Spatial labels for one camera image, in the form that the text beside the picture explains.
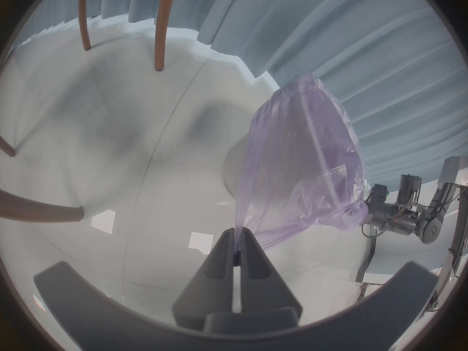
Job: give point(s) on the purple plastic bag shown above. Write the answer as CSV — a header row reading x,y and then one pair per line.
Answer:
x,y
299,152

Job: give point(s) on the blue-green curtain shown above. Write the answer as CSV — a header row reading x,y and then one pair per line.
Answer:
x,y
329,31

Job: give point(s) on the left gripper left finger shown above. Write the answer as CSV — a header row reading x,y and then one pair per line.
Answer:
x,y
215,291

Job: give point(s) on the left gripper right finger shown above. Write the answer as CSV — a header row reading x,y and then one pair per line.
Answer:
x,y
261,291

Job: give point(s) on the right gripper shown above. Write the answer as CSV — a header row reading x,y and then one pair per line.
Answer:
x,y
384,218

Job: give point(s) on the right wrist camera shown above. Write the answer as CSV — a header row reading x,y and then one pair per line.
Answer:
x,y
380,193

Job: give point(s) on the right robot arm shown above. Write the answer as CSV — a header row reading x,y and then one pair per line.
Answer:
x,y
431,218

